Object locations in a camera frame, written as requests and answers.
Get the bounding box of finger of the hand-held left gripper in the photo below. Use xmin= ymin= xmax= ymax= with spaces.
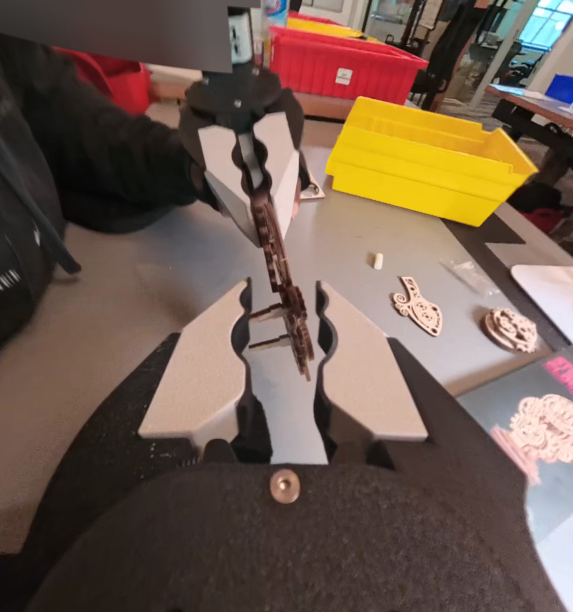
xmin=197 ymin=125 xmax=261 ymax=248
xmin=253 ymin=111 xmax=301 ymax=241

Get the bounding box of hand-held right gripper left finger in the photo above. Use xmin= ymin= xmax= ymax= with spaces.
xmin=138 ymin=278 xmax=256 ymax=461

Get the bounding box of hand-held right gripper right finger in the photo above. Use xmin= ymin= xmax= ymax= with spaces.
xmin=313 ymin=280 xmax=429 ymax=461

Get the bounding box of wooden gear assembly with pegs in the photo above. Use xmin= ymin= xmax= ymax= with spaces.
xmin=241 ymin=182 xmax=316 ymax=382

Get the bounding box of person's left forearm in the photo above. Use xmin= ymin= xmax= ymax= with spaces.
xmin=24 ymin=48 xmax=211 ymax=235

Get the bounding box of red plastic bin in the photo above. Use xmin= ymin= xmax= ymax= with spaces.
xmin=269 ymin=24 xmax=429 ymax=106

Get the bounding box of ornate wooden teardrop piece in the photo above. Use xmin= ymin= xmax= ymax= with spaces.
xmin=392 ymin=276 xmax=444 ymax=338

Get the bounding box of white wipes canister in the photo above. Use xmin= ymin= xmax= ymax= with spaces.
xmin=260 ymin=0 xmax=289 ymax=27

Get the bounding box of yellow plastic tray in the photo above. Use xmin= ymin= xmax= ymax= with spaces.
xmin=286 ymin=12 xmax=378 ymax=41

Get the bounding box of red plastic stool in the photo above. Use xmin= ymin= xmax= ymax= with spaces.
xmin=52 ymin=47 xmax=154 ymax=115

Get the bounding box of yellow plastic bin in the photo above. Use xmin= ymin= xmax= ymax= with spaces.
xmin=326 ymin=96 xmax=539 ymax=228

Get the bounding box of black puzzle box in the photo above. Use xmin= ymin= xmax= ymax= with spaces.
xmin=458 ymin=343 xmax=573 ymax=543

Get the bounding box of clear plastic bag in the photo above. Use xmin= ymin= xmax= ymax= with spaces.
xmin=439 ymin=257 xmax=499 ymax=295

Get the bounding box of small stacked wooden gear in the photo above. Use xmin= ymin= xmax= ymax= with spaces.
xmin=483 ymin=308 xmax=539 ymax=354

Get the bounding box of white metal stand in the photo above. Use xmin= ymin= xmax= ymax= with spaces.
xmin=511 ymin=264 xmax=573 ymax=340

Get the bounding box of person's black printed hoodie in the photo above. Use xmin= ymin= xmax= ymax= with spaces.
xmin=0 ymin=29 xmax=82 ymax=374

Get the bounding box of blue plastic tray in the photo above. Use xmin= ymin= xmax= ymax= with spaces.
xmin=544 ymin=73 xmax=573 ymax=110

